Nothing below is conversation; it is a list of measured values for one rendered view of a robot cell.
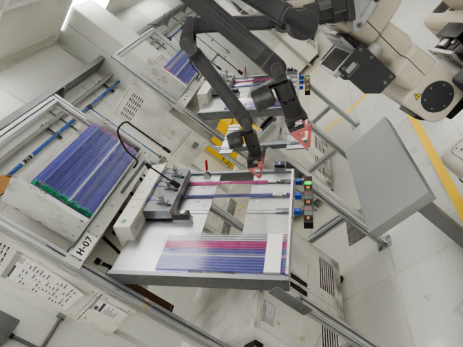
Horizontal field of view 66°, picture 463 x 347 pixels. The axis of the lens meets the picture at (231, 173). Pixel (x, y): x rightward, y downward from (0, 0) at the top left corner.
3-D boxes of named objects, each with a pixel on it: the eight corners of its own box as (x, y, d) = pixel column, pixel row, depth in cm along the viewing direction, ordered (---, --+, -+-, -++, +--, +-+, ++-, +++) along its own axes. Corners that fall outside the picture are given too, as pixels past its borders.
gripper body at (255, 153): (247, 164, 152) (243, 149, 149) (251, 151, 161) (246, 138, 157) (262, 162, 150) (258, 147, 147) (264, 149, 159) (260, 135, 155)
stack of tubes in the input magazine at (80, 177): (138, 151, 186) (94, 120, 180) (91, 215, 145) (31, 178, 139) (128, 165, 193) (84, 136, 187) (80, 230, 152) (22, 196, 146)
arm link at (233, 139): (249, 116, 143) (249, 114, 152) (221, 124, 145) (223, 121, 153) (256, 144, 146) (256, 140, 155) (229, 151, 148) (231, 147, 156)
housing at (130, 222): (172, 184, 198) (166, 163, 190) (139, 250, 158) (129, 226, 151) (159, 185, 200) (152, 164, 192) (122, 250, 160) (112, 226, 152)
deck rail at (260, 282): (289, 287, 129) (289, 275, 126) (289, 291, 127) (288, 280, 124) (114, 279, 145) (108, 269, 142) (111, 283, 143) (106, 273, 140)
